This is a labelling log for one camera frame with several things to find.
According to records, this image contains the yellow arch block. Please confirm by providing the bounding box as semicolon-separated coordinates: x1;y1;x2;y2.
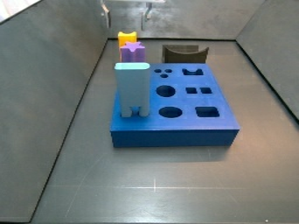
117;31;136;53

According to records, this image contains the purple star prism block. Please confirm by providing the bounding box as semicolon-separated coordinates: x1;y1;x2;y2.
120;41;145;62

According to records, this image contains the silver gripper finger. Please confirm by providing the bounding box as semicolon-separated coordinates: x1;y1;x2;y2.
141;2;153;30
100;0;110;28

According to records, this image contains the light blue tall block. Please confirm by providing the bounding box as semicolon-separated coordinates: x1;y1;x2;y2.
114;62;149;117

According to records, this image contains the blue shape sorter board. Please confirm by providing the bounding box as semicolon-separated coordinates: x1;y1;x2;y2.
109;63;238;148

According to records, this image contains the black curved holder stand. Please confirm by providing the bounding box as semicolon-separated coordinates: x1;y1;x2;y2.
162;45;209;63

